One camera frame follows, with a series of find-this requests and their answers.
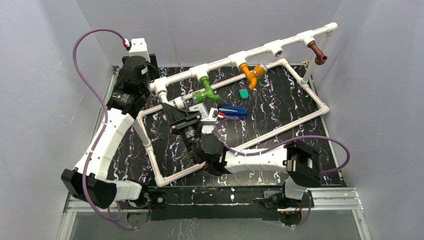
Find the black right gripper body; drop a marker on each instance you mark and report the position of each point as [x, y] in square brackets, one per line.
[187, 124]

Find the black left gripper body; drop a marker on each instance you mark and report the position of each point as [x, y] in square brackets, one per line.
[154, 65]

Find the white plastic faucet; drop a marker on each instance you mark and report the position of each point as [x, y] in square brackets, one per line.
[178, 102]

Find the white PVC pipe frame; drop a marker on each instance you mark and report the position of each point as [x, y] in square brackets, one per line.
[280, 108]

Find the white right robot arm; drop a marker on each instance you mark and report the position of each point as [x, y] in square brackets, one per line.
[295, 158]

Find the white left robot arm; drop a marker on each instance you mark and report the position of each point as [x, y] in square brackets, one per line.
[129, 96]

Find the white plastic package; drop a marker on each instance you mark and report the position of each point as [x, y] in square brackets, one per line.
[200, 107]

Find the green plastic faucet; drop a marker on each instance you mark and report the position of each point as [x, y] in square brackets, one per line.
[207, 93]

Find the blue stapler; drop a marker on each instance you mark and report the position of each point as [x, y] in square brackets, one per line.
[232, 111]

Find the teal small box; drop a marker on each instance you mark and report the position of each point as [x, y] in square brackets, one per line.
[244, 94]

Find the orange plastic faucet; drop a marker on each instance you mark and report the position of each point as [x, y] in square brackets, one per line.
[253, 76]

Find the brown plastic faucet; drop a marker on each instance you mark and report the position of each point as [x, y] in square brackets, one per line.
[320, 57]

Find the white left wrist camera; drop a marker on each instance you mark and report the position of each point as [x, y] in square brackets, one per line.
[137, 47]

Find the black metal base rail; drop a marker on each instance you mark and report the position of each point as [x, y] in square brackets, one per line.
[240, 202]

